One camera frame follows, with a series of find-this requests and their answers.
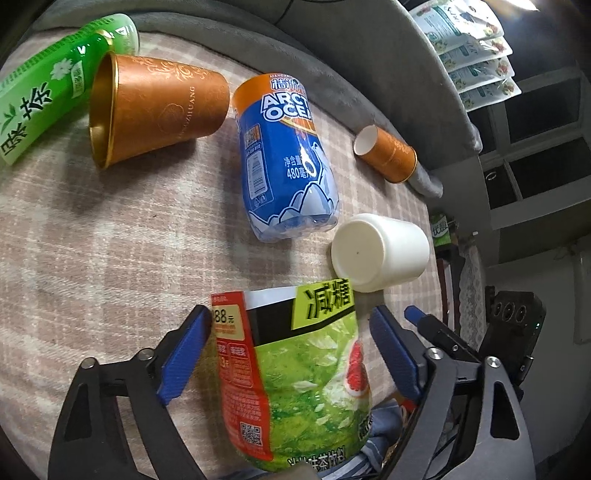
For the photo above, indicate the blue Arctic Ocean bottle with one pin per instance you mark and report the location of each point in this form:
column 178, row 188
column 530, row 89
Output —
column 287, row 183

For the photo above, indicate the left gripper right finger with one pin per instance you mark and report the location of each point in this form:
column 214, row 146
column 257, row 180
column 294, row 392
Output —
column 467, row 421

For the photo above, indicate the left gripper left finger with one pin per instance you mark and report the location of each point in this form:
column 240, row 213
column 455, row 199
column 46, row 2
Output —
column 90, row 442

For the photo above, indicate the white plastic cup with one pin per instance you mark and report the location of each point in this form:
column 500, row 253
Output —
column 377, row 252

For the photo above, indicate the refill pouch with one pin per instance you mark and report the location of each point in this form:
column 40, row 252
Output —
column 449, row 24
column 481, row 74
column 475, row 51
column 490, row 94

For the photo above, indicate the grapefruit green tea bottle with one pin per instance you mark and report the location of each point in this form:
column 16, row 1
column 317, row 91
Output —
column 294, row 387

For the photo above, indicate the small orange paper cup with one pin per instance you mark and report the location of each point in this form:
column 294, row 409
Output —
column 391, row 157

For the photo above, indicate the large orange paper cup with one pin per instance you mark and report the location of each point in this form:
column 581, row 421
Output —
column 140, row 104

